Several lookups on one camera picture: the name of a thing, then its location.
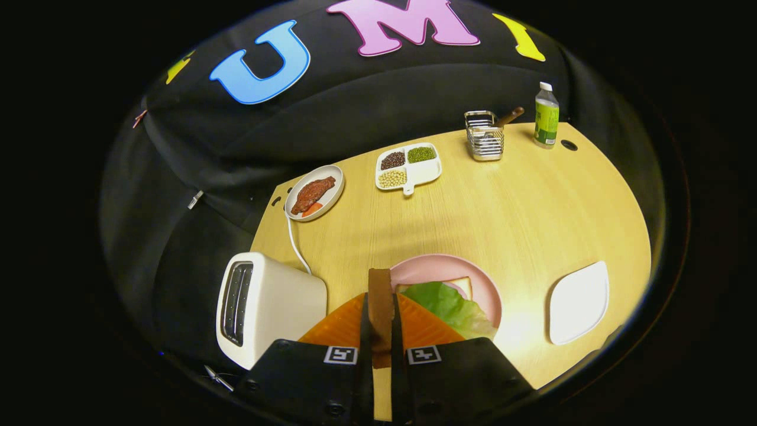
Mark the green lettuce leaf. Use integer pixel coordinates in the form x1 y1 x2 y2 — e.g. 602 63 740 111
402 281 497 341

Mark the white square plate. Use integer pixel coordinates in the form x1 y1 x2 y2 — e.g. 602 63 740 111
548 260 610 346

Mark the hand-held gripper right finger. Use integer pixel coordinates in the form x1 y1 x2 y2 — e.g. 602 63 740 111
389 292 537 424

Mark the white bread slice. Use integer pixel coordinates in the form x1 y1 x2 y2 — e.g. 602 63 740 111
395 276 474 301

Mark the white toaster cable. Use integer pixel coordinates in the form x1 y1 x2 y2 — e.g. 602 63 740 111
286 214 313 276

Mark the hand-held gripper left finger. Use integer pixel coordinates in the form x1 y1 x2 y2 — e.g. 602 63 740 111
232 292 376 424

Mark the wooden handle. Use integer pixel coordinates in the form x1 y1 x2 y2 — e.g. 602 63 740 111
494 106 525 128

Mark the toasted bread slice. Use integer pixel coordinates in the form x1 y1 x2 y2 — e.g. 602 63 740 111
368 268 396 369

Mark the green label plastic bottle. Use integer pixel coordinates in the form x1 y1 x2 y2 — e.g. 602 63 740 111
533 82 560 149

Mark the pink round plate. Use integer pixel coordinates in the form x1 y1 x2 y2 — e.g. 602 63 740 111
389 254 503 332

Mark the metal wire basket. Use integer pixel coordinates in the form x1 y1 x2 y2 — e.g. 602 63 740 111
464 110 505 162

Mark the white toaster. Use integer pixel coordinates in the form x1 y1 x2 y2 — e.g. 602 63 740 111
216 252 328 371

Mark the grey round plate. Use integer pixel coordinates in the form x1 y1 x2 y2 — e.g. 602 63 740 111
284 164 345 222

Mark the brown meat piece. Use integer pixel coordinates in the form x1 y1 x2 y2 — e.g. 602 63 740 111
290 176 337 215

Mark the black backdrop cloth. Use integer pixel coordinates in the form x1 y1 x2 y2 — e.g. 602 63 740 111
101 0 651 367

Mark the white divided bean tray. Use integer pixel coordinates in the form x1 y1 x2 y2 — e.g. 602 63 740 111
375 143 443 196

